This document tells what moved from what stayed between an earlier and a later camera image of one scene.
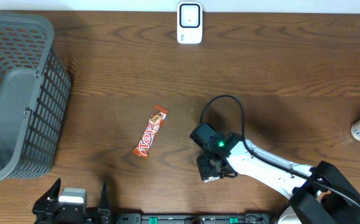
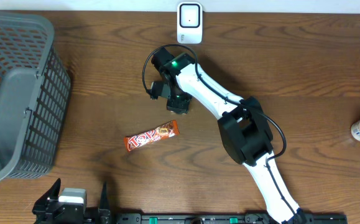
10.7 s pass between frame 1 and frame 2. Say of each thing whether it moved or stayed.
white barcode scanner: stayed
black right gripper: moved
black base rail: stayed
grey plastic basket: stayed
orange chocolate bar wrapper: moved
